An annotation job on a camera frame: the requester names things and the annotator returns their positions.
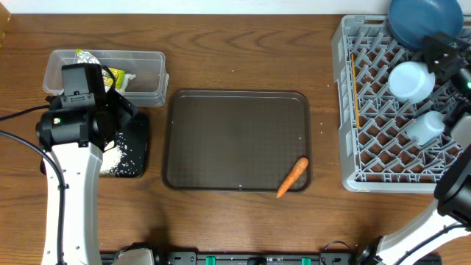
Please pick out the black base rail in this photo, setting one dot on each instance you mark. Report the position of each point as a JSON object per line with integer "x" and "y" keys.
{"x": 193, "y": 257}

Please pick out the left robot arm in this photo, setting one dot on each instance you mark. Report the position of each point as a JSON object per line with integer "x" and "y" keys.
{"x": 71, "y": 219}

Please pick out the brown serving tray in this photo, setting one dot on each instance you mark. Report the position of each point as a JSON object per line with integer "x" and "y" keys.
{"x": 234, "y": 140}

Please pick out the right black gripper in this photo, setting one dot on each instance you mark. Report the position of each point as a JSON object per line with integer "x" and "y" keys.
{"x": 447, "y": 65}

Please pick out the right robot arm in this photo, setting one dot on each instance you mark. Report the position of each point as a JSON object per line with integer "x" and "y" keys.
{"x": 448, "y": 216}

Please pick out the pile of white rice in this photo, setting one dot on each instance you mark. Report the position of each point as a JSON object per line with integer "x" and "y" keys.
{"x": 113, "y": 164}

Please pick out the black rectangular tray bin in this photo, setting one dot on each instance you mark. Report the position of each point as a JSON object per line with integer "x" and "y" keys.
{"x": 134, "y": 147}

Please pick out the light blue bowl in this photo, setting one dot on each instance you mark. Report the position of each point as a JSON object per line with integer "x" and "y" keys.
{"x": 411, "y": 81}

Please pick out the orange carrot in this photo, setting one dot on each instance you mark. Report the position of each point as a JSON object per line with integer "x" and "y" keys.
{"x": 295, "y": 173}

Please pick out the green yellow foil wrapper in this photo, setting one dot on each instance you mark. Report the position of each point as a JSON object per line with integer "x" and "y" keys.
{"x": 116, "y": 77}

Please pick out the white napkin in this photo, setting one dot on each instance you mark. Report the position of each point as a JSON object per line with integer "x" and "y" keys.
{"x": 126, "y": 81}

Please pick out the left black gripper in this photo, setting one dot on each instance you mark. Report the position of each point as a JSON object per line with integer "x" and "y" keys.
{"x": 121, "y": 107}

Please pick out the grey dishwasher rack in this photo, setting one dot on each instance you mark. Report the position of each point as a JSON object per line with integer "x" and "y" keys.
{"x": 375, "y": 152}

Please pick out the clear plastic bin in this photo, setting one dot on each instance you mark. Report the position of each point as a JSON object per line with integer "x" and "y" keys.
{"x": 147, "y": 89}

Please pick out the light blue cup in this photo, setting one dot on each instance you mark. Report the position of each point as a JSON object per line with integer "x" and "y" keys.
{"x": 426, "y": 127}

